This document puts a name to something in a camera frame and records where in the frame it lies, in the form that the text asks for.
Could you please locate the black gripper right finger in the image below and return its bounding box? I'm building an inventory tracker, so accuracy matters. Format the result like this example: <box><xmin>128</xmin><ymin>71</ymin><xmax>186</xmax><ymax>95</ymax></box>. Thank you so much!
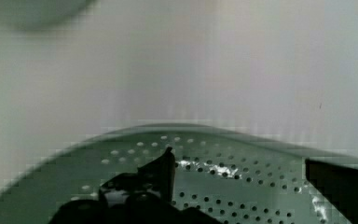
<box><xmin>305</xmin><ymin>159</ymin><xmax>358</xmax><ymax>224</ymax></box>

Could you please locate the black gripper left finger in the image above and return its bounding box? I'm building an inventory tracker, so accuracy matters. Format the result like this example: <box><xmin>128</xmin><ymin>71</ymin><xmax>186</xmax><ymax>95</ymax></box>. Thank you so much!
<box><xmin>48</xmin><ymin>147</ymin><xmax>222</xmax><ymax>224</ymax></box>

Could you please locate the green plastic strainer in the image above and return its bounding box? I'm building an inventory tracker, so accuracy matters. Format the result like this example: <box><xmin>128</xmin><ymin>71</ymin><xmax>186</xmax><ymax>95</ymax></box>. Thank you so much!
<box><xmin>0</xmin><ymin>124</ymin><xmax>358</xmax><ymax>224</ymax></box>

